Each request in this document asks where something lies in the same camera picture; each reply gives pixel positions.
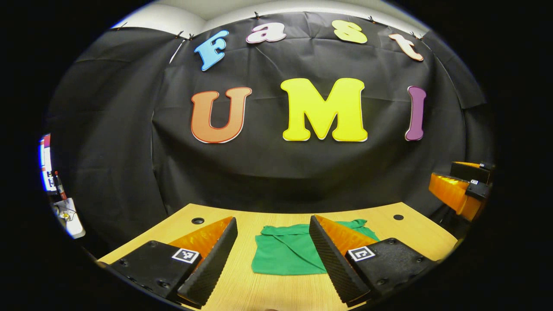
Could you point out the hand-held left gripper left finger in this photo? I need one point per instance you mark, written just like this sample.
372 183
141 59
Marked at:
214 268

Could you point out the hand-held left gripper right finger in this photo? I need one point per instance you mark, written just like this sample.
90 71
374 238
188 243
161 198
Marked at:
332 263

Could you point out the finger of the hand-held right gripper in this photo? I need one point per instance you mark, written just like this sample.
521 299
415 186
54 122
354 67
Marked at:
451 192
468 172

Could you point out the green T-shirt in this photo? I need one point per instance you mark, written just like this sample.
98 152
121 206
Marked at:
285 255

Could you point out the black backdrop cloth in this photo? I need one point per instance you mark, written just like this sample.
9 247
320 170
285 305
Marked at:
259 172

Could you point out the red bottle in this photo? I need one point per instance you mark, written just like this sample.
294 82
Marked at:
59 188

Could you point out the computer monitor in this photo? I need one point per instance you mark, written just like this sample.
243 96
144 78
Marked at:
44 164

